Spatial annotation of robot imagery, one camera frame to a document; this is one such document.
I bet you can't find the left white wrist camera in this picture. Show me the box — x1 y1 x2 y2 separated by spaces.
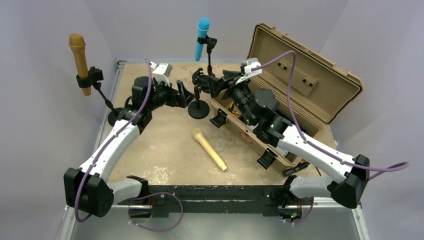
150 61 172 87

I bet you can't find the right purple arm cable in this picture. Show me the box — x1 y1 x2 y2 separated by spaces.
251 50 410 181

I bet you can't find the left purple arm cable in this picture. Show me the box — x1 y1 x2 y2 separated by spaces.
73 58 154 223

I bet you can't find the black stand with blue mic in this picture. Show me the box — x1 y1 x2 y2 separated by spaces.
197 35 217 94

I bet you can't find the yellow black tool in case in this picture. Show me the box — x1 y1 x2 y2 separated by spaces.
228 101 240 116

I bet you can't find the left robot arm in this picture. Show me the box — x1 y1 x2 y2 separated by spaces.
63 76 195 218

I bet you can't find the cream beige microphone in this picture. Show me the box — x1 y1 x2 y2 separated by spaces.
191 128 228 172

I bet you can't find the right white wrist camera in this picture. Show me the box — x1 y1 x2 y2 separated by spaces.
235 57 262 85

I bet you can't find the brown gold microphone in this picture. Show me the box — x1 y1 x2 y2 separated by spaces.
68 33 91 96

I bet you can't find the tan plastic tool case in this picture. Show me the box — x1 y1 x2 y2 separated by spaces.
210 23 364 168

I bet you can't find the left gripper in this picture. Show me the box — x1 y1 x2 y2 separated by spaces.
146 77 195 112

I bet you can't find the blue microphone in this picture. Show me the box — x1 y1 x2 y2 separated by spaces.
194 17 210 62

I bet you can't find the black shock mount mic stand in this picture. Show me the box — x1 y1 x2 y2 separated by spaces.
187 67 210 120

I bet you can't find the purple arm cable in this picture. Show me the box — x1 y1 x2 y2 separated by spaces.
251 50 410 181
73 58 154 223

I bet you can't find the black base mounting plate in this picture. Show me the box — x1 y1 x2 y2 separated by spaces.
120 185 312 219

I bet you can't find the black stand with brown mic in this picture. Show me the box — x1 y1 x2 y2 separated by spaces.
76 66 124 127

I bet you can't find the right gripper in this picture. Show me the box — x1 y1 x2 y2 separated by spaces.
206 70 256 125

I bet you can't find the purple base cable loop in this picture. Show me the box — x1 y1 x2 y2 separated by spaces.
127 191 185 233

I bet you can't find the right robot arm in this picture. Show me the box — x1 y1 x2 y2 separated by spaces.
192 70 370 209

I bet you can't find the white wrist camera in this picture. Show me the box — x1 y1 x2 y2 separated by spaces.
235 57 262 85
150 61 172 87

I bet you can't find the small black cylinder on table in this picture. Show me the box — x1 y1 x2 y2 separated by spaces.
282 161 310 177

